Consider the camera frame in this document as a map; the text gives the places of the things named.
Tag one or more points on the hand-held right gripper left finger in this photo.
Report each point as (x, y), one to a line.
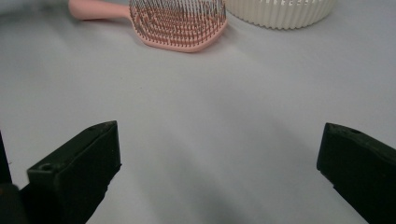
(77, 168)

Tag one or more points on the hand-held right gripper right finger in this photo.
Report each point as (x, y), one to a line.
(361, 168)

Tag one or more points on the pink hairbrush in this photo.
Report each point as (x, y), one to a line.
(180, 28)

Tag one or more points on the cream ribbed plastic basket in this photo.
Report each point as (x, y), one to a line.
(280, 14)

